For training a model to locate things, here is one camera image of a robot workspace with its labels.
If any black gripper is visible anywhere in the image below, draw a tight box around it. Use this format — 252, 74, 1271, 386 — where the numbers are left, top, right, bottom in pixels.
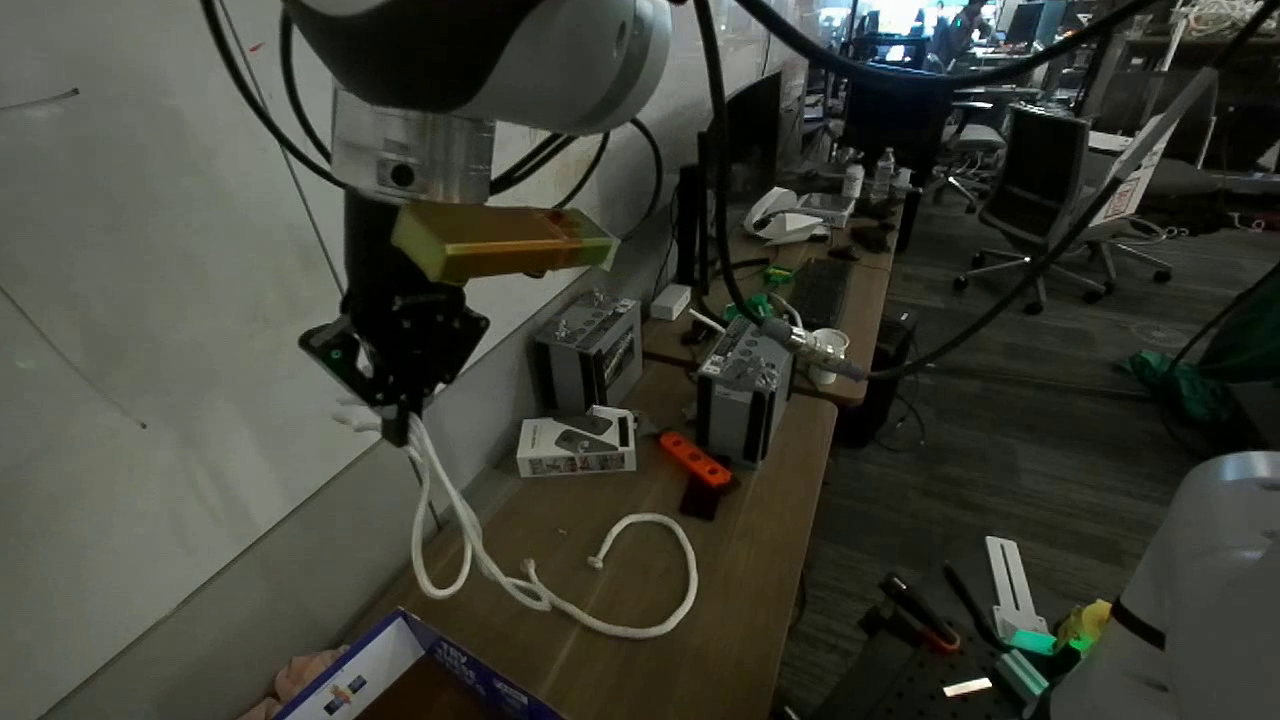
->
296, 186, 491, 451

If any thin white rope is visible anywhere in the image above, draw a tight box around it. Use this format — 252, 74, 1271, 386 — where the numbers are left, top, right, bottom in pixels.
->
396, 412, 555, 616

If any small white product box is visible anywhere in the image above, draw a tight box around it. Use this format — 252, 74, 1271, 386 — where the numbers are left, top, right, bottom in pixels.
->
514, 405, 639, 478

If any blue snack pack box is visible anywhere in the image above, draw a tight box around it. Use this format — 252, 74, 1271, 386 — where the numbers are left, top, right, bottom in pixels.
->
273, 609, 565, 720

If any pink crumpled cloth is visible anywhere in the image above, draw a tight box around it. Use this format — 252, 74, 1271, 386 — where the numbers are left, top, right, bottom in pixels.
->
243, 642, 352, 714

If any white power adapter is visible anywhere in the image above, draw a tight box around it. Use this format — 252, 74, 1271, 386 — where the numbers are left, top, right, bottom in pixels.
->
650, 281, 695, 323

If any orange handheld controller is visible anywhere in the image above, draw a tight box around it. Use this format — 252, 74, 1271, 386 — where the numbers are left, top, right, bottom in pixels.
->
655, 428, 742, 491

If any green plastic object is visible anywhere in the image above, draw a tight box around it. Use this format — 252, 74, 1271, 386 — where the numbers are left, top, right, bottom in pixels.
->
725, 258, 799, 331

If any white paper cup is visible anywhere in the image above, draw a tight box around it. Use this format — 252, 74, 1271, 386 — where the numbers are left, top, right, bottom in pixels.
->
795, 323, 856, 390

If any white bundled object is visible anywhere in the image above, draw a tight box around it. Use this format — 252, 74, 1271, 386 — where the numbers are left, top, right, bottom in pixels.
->
742, 183, 835, 248

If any black computer monitor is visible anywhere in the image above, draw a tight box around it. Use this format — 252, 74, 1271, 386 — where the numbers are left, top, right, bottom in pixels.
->
673, 71, 792, 303

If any red black hand tool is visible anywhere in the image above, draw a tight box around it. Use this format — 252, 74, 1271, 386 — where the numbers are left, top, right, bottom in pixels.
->
875, 573, 964, 654

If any black marker pen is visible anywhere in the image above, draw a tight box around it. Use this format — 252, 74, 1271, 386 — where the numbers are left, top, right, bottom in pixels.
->
941, 562, 998, 635

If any black office chair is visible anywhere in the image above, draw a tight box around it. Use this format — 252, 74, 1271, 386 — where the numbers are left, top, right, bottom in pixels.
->
953, 104, 1177, 314

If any yellow small object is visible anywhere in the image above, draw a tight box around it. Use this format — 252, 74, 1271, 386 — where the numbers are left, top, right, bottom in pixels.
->
1055, 594, 1118, 642

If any green floor object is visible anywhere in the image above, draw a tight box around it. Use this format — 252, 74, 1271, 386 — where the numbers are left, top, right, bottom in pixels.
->
1126, 343, 1236, 430

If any thin black cable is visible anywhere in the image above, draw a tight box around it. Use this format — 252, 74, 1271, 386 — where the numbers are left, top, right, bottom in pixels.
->
197, 0, 363, 195

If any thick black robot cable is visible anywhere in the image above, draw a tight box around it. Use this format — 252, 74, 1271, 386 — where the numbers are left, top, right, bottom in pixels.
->
684, 0, 1225, 383

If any white metal bracket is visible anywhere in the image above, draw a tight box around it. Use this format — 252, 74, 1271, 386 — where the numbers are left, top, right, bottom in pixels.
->
980, 530, 1052, 635

